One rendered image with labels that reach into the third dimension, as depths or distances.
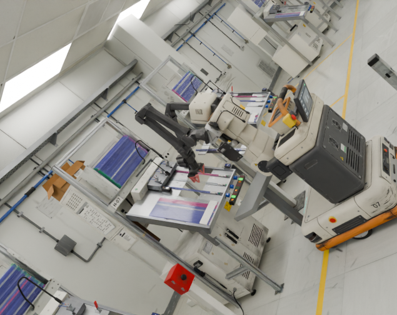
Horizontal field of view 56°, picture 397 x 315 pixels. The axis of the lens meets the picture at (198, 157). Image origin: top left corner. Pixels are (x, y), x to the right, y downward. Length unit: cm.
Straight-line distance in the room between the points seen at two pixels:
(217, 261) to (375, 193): 136
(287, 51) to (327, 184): 511
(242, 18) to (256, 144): 492
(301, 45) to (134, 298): 507
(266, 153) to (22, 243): 279
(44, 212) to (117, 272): 107
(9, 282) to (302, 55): 603
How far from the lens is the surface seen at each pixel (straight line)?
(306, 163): 230
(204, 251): 305
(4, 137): 491
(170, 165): 332
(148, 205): 307
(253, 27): 725
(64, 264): 435
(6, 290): 260
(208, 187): 309
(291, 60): 733
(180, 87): 423
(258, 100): 425
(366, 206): 242
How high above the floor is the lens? 144
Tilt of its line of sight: 7 degrees down
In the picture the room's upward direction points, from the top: 51 degrees counter-clockwise
